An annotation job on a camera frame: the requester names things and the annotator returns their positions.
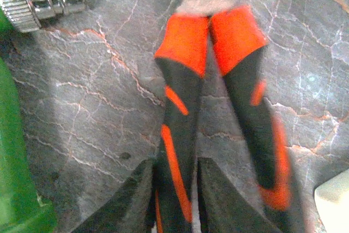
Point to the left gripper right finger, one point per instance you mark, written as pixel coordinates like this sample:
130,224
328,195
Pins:
221,207

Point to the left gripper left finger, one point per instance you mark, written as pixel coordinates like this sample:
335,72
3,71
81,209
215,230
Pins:
131,208

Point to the white four-peg base plate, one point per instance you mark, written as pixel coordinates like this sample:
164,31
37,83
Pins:
331,199

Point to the orange black pliers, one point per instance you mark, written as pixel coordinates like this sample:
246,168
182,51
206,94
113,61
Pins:
215,108

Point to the green brass fitting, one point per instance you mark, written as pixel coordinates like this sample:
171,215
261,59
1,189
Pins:
22,208

